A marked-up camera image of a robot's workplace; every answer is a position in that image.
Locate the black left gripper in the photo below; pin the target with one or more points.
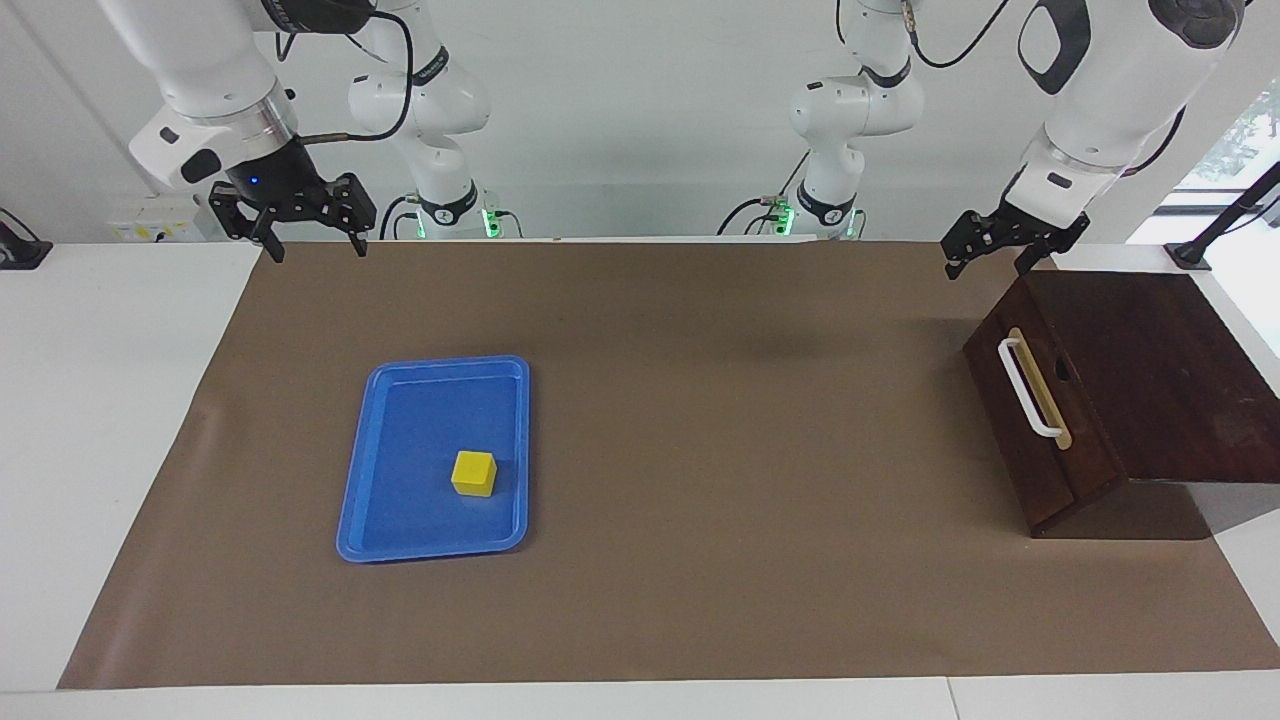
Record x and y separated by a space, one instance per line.
1040 228

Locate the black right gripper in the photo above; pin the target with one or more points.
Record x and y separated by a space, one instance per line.
285 185

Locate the dark wooden drawer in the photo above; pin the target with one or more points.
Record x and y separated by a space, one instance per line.
1075 470

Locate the yellow cube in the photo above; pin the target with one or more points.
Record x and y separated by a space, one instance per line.
473 475

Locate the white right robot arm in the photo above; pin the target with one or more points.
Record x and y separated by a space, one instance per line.
190 50

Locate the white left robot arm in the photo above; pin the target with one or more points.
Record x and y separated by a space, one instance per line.
1110 110

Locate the dark wooden drawer cabinet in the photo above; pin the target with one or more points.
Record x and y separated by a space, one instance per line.
1170 380

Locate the blue plastic tray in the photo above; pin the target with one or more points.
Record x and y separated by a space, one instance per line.
420 420

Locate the bright window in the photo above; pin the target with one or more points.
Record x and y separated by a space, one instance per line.
1250 130

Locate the brown paper table mat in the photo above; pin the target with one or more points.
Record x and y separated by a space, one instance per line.
700 480

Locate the white wall outlet box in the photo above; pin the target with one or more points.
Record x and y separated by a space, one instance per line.
150 226

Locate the black camera stand pole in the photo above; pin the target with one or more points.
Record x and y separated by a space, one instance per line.
1225 222

